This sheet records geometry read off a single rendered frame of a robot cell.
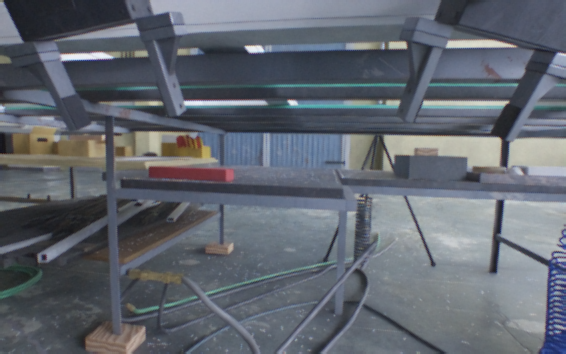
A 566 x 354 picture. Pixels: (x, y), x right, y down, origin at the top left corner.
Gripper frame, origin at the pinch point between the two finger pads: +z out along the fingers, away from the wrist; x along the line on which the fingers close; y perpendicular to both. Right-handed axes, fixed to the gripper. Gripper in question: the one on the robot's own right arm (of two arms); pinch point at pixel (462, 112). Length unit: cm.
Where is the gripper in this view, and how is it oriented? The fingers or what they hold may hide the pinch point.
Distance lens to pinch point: 40.4
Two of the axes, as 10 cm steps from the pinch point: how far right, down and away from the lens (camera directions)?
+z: -1.9, 8.7, 4.6
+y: 0.5, 4.8, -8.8
